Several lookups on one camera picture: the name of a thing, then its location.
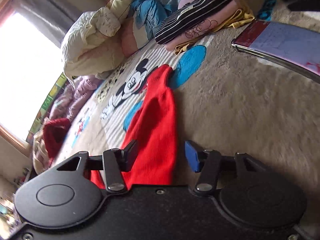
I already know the red knit sweater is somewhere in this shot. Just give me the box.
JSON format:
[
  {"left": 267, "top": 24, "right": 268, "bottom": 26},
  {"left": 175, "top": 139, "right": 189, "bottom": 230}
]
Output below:
[{"left": 89, "top": 64, "right": 178, "bottom": 190}]

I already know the beige Mickey Mouse blanket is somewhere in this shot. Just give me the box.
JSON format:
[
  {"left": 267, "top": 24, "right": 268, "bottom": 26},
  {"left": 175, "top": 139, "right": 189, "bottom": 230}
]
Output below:
[{"left": 54, "top": 28, "right": 319, "bottom": 239}]

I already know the dark red garment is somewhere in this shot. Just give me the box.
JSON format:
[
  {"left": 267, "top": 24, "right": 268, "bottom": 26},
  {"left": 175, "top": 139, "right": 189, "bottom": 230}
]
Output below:
[{"left": 43, "top": 118, "right": 71, "bottom": 159}]

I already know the cream pink crumpled cloth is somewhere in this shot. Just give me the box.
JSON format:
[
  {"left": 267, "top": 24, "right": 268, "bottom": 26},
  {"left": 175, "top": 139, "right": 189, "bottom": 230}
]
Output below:
[{"left": 33, "top": 130, "right": 52, "bottom": 175}]

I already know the lilac crumpled garment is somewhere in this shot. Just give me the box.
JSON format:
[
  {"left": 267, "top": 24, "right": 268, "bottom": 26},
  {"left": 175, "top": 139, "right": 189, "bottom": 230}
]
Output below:
[{"left": 49, "top": 75, "right": 103, "bottom": 122}]

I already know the colourful alphabet mat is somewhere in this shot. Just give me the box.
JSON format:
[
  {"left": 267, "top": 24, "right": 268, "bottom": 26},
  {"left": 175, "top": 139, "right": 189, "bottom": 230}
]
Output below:
[{"left": 26, "top": 73, "right": 67, "bottom": 145}]

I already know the cream quilted duvet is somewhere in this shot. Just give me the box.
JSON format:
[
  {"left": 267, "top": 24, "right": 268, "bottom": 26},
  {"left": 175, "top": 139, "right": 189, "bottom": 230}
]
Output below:
[{"left": 61, "top": 0, "right": 133, "bottom": 84}]

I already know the black white striped folded garment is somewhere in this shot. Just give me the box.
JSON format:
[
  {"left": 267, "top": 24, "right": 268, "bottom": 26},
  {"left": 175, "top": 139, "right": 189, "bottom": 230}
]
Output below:
[{"left": 155, "top": 0, "right": 232, "bottom": 44}]

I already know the pink folded garment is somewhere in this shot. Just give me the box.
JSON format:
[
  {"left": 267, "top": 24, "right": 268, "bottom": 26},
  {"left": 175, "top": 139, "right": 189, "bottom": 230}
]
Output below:
[{"left": 164, "top": 0, "right": 241, "bottom": 52}]

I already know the yellow folded garment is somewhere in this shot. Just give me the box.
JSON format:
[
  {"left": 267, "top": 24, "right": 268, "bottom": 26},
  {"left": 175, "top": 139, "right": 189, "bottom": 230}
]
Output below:
[{"left": 173, "top": 0, "right": 255, "bottom": 55}]

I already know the blue crumpled clothing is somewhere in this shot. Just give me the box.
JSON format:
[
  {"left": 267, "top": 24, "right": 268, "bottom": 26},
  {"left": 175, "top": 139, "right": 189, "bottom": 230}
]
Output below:
[{"left": 129, "top": 0, "right": 180, "bottom": 40}]

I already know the grey curtain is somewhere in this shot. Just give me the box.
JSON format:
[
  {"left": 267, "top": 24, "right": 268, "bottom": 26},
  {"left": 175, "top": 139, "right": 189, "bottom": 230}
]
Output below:
[{"left": 9, "top": 0, "right": 82, "bottom": 47}]

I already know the window with wooden frame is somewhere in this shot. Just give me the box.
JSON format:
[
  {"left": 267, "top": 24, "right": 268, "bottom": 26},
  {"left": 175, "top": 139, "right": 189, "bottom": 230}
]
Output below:
[{"left": 1, "top": 12, "right": 62, "bottom": 156}]

